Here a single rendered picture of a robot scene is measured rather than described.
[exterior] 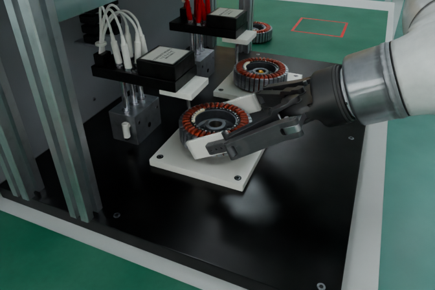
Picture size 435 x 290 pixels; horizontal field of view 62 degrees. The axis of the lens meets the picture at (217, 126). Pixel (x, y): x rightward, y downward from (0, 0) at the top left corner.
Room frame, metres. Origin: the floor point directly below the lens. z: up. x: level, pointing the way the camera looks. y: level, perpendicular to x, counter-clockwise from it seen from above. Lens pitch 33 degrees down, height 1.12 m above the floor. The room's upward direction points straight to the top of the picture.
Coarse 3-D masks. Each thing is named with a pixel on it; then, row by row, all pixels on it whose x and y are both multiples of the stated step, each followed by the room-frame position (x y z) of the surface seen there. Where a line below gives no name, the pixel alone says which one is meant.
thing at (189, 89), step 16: (160, 48) 0.53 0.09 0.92; (176, 48) 0.53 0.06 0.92; (112, 64) 0.52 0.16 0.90; (144, 64) 0.48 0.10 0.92; (160, 64) 0.47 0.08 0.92; (176, 64) 0.47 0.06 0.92; (192, 64) 0.51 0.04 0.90; (128, 80) 0.49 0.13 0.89; (144, 80) 0.48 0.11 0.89; (160, 80) 0.47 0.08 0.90; (176, 80) 0.47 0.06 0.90; (192, 80) 0.50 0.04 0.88; (176, 96) 0.47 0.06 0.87; (192, 96) 0.46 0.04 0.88
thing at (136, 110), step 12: (144, 96) 0.55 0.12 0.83; (156, 96) 0.56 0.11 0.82; (120, 108) 0.52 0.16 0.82; (132, 108) 0.52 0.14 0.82; (144, 108) 0.52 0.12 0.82; (156, 108) 0.54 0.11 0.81; (120, 120) 0.50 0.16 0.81; (132, 120) 0.49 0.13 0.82; (144, 120) 0.51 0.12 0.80; (156, 120) 0.54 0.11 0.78; (120, 132) 0.50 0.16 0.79; (132, 132) 0.49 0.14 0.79; (144, 132) 0.51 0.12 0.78
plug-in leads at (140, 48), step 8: (104, 8) 0.52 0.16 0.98; (104, 16) 0.52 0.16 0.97; (112, 16) 0.52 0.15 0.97; (128, 16) 0.52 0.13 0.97; (104, 24) 0.53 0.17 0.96; (104, 32) 0.53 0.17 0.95; (112, 32) 0.52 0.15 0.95; (120, 32) 0.50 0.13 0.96; (128, 32) 0.55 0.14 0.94; (136, 32) 0.52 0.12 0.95; (104, 40) 0.53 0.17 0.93; (112, 40) 0.52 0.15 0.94; (128, 40) 0.54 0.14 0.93; (136, 40) 0.52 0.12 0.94; (144, 40) 0.54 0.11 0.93; (104, 48) 0.53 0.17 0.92; (112, 48) 0.52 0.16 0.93; (128, 48) 0.54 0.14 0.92; (136, 48) 0.52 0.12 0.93; (144, 48) 0.54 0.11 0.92; (96, 56) 0.52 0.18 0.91; (104, 56) 0.52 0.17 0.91; (120, 56) 0.52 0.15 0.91; (128, 56) 0.50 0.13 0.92; (136, 56) 0.52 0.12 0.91; (96, 64) 0.52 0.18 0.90; (104, 64) 0.52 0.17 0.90; (120, 64) 0.51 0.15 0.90; (128, 64) 0.50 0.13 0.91; (136, 64) 0.51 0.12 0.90
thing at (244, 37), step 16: (192, 16) 0.78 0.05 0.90; (208, 16) 0.71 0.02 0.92; (224, 16) 0.70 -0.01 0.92; (240, 16) 0.71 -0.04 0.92; (192, 32) 0.72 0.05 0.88; (208, 32) 0.70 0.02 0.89; (224, 32) 0.69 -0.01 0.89; (240, 32) 0.71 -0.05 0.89; (256, 32) 0.73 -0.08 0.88; (192, 48) 0.73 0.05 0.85
